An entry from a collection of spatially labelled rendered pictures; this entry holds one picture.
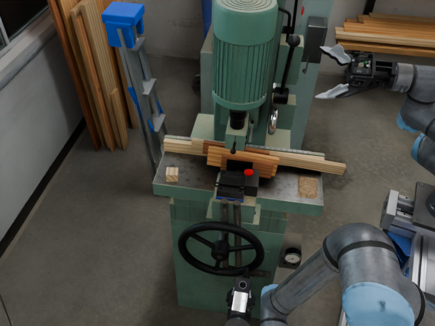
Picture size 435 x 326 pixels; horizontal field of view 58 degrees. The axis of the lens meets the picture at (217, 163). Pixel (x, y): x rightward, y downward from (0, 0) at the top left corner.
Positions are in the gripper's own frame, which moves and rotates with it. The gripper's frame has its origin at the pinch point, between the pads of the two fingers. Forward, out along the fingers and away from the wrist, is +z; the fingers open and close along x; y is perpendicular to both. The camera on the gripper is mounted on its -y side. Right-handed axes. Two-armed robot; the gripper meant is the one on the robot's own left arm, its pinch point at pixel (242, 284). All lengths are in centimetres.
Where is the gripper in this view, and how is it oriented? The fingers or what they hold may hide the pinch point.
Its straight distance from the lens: 137.5
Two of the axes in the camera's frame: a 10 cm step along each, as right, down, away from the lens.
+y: -0.9, 9.7, 2.3
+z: 1.2, -2.2, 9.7
